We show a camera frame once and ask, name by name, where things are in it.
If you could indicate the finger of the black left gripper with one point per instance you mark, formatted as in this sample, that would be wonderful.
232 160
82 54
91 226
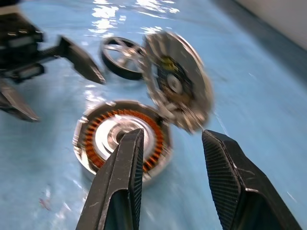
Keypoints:
14 103
81 62

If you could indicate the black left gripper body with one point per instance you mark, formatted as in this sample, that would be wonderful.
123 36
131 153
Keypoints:
19 48

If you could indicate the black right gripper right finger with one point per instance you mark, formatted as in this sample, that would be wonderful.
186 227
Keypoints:
239 187

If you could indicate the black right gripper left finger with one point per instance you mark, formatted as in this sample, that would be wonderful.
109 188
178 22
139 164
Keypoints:
115 182

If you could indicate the black-rimmed silver spoked rotor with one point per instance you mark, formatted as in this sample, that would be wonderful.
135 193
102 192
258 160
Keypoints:
115 70

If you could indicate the silver motor housing copper windings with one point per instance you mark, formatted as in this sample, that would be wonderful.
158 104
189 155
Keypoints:
105 134

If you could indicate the silver round motor lid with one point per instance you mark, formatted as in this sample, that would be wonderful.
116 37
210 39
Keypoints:
192 72

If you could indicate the blue plastic table sheet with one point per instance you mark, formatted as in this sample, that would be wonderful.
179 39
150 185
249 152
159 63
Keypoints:
239 100

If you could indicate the white backdrop board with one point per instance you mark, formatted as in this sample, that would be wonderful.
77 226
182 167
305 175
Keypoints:
287 14

